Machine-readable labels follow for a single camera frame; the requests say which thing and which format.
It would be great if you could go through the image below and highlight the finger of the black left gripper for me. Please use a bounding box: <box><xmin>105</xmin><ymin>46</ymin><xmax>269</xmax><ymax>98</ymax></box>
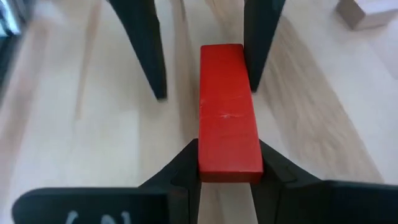
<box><xmin>107</xmin><ymin>0</ymin><xmax>168</xmax><ymax>101</ymax></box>
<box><xmin>243</xmin><ymin>0</ymin><xmax>287</xmax><ymax>93</ymax></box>

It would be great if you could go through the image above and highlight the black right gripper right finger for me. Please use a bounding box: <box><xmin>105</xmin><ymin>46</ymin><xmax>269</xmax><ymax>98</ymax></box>
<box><xmin>251</xmin><ymin>139</ymin><xmax>398</xmax><ymax>224</ymax></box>

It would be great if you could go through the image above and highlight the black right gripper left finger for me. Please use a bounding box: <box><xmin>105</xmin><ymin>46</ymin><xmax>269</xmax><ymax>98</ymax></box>
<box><xmin>11</xmin><ymin>138</ymin><xmax>202</xmax><ymax>224</ymax></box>

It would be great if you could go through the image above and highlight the long red block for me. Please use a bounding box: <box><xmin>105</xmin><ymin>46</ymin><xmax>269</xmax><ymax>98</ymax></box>
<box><xmin>198</xmin><ymin>43</ymin><xmax>264</xmax><ymax>185</ymax></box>

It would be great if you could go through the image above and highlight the natural wooden block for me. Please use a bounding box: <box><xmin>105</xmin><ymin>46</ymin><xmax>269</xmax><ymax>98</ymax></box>
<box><xmin>335</xmin><ymin>0</ymin><xmax>398</xmax><ymax>32</ymax></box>

